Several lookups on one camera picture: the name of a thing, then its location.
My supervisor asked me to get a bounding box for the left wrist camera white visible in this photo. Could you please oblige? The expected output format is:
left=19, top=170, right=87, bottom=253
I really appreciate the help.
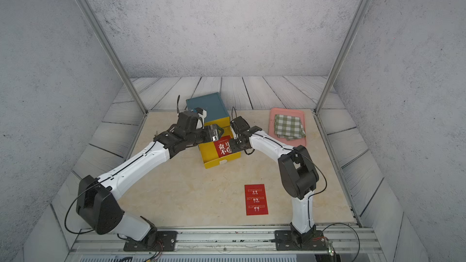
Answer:
left=195, top=107, right=208, bottom=129

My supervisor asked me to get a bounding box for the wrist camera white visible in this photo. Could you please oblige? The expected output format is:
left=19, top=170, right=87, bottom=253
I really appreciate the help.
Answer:
left=195, top=107, right=208, bottom=129
left=230, top=116, right=245, bottom=139

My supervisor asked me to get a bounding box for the red postcard english text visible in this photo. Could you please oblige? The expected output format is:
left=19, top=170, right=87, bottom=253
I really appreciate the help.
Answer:
left=245, top=184, right=268, bottom=216

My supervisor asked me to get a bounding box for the yellow drawer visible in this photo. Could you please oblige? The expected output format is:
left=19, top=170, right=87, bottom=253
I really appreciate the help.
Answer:
left=205, top=116, right=230, bottom=129
left=199, top=128, right=241, bottom=169

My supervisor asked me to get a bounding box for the yellow top drawer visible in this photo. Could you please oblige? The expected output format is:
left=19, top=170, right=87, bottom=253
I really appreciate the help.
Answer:
left=205, top=116, right=230, bottom=129

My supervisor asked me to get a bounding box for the green checked cloth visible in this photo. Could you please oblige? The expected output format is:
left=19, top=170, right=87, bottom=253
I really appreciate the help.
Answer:
left=274, top=114, right=306, bottom=140

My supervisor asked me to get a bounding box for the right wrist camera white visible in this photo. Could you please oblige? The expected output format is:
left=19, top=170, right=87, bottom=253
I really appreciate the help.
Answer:
left=230, top=116, right=245, bottom=139

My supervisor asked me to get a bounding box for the pink tray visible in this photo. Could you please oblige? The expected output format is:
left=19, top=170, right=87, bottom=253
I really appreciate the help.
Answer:
left=269, top=108, right=307, bottom=147

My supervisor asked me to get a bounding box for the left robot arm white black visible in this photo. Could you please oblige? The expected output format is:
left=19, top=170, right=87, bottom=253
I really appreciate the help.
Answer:
left=73, top=108, right=225, bottom=249

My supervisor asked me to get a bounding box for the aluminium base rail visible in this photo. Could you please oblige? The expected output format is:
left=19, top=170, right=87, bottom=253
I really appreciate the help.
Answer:
left=68, top=224, right=386, bottom=262

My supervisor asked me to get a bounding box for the teal drawer cabinet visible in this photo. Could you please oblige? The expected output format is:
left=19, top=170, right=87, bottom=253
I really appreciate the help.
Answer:
left=186, top=92, right=230, bottom=121

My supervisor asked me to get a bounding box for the left aluminium frame post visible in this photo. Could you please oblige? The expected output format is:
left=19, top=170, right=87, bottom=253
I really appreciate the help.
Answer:
left=75, top=0, right=149, bottom=116

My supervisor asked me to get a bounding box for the yellow bottom drawer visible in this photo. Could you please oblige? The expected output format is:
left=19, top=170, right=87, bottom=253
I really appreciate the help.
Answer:
left=199, top=128, right=241, bottom=169

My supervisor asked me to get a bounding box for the red postcard chinese text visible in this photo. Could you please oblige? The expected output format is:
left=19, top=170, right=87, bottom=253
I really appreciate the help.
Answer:
left=214, top=135, right=232, bottom=158

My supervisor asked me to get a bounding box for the aluminium frame post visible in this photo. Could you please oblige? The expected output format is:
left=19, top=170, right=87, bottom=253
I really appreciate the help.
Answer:
left=314, top=0, right=371, bottom=115
left=75, top=0, right=149, bottom=116

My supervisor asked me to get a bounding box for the right aluminium frame post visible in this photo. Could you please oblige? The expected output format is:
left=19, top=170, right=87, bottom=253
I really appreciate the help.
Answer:
left=314, top=0, right=371, bottom=115

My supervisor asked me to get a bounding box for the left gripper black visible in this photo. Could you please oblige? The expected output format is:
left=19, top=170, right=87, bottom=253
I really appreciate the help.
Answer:
left=184, top=123, right=225, bottom=147

